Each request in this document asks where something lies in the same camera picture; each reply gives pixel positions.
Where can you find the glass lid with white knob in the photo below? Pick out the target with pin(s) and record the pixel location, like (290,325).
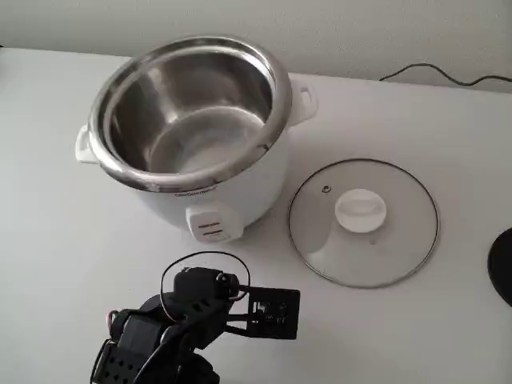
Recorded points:
(400,224)

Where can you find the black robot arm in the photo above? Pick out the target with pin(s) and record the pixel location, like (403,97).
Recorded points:
(136,332)

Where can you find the stainless steel inner pot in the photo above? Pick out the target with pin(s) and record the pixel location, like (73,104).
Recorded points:
(188,104)

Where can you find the black round object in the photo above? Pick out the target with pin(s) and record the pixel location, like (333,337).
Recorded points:
(502,268)

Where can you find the white rice cooker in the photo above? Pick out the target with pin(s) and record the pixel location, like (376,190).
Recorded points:
(256,188)

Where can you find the black camera box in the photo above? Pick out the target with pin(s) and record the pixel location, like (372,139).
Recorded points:
(292,316)

